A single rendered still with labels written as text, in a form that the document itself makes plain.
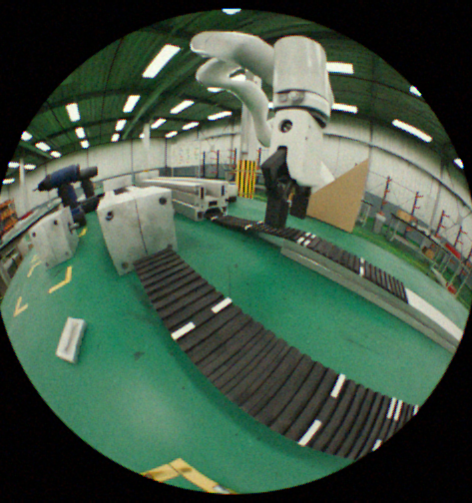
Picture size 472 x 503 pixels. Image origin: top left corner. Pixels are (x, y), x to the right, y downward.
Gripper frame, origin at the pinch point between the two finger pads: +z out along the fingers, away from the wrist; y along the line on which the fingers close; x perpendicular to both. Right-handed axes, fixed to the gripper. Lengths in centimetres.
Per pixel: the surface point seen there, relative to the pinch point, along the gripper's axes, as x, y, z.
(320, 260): -7.5, -1.9, 4.1
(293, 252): -3.1, -1.9, 4.9
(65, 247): 24.6, -35.3, 3.3
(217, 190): 20.4, 2.2, -0.3
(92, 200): 74, -33, 1
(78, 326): 3.8, -30.9, 5.3
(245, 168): 217, 242, -6
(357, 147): 11, 747, -222
